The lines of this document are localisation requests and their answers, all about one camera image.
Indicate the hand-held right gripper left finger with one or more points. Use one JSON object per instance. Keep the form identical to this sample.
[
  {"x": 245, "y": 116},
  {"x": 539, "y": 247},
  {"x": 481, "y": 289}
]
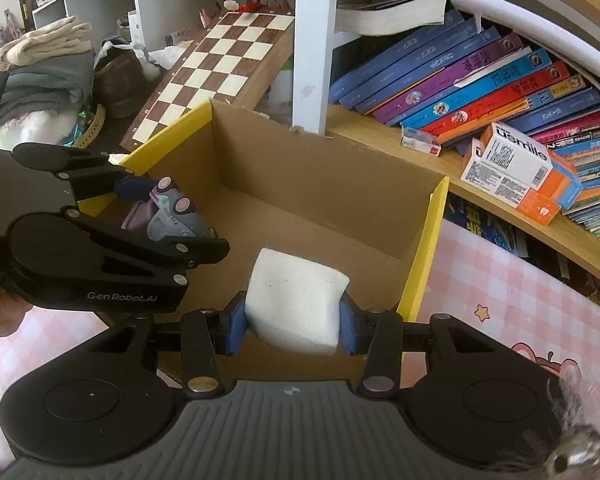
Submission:
[{"x": 235, "y": 327}]

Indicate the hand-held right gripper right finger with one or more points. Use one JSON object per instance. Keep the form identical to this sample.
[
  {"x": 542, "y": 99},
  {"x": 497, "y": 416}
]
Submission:
[{"x": 349, "y": 327}]

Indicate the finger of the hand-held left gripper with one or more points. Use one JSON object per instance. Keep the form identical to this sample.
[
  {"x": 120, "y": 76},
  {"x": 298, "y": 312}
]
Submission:
[
  {"x": 170, "y": 252},
  {"x": 70, "y": 170}
]

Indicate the purple grey toy car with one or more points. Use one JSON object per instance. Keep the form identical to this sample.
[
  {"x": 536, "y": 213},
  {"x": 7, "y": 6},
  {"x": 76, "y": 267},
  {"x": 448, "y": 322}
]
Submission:
[{"x": 175, "y": 212}]

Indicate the white foam block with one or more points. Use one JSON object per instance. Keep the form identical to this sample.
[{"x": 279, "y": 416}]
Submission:
[{"x": 295, "y": 300}]

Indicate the cardboard box with yellow flaps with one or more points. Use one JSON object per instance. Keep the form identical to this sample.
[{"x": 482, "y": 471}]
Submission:
[{"x": 300, "y": 190}]

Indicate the person's left hand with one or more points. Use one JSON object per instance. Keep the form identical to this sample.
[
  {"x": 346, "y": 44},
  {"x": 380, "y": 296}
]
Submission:
[{"x": 2, "y": 310}]

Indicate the white plush cloth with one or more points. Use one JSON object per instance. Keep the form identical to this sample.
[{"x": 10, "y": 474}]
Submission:
[{"x": 35, "y": 127}]

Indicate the folded grey cloth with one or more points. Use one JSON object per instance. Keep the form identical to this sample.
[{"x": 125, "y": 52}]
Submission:
[{"x": 45, "y": 85}]

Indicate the brown bag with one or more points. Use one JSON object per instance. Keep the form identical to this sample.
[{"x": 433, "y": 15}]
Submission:
[{"x": 122, "y": 80}]

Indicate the folded beige cloth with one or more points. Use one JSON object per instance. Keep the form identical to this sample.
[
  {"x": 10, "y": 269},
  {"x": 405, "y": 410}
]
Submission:
[{"x": 40, "y": 40}]

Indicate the pink printed mat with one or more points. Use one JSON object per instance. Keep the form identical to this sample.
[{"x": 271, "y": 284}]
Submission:
[{"x": 485, "y": 280}]

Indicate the row of dark magazines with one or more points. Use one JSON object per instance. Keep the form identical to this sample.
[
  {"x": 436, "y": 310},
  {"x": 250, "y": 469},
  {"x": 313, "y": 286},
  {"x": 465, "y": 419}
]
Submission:
[{"x": 485, "y": 227}]

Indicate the wooden chessboard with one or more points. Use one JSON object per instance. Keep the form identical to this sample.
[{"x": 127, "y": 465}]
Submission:
[{"x": 215, "y": 67}]

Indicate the wooden bookshelf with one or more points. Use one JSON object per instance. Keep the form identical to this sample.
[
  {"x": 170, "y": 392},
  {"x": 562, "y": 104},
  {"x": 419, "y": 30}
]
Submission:
[{"x": 430, "y": 160}]

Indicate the small white red card box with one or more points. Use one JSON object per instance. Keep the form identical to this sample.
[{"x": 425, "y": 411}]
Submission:
[{"x": 420, "y": 142}]

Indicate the red white small toy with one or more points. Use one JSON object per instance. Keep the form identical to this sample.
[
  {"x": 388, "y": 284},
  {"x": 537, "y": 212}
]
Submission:
[{"x": 242, "y": 6}]

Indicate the white orange blue carton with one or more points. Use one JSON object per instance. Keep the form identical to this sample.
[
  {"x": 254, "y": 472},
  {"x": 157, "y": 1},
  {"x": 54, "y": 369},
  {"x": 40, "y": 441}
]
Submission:
[{"x": 525, "y": 160}]

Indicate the stack of thin magazines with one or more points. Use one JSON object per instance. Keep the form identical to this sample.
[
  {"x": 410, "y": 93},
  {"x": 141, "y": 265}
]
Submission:
[{"x": 597, "y": 195}]

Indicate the row of colourful books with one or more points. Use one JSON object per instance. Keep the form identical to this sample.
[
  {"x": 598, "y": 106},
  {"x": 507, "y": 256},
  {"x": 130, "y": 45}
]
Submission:
[{"x": 480, "y": 75}]

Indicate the open white paged book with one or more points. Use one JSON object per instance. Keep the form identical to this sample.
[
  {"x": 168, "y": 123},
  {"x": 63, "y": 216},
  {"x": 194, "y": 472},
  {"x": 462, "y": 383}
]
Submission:
[{"x": 390, "y": 12}]

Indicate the white curved bar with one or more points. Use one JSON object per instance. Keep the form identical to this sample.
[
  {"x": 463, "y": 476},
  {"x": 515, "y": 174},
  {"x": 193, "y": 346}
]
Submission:
[{"x": 520, "y": 10}]

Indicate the white post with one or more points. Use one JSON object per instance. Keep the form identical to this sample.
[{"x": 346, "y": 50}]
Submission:
[{"x": 312, "y": 45}]

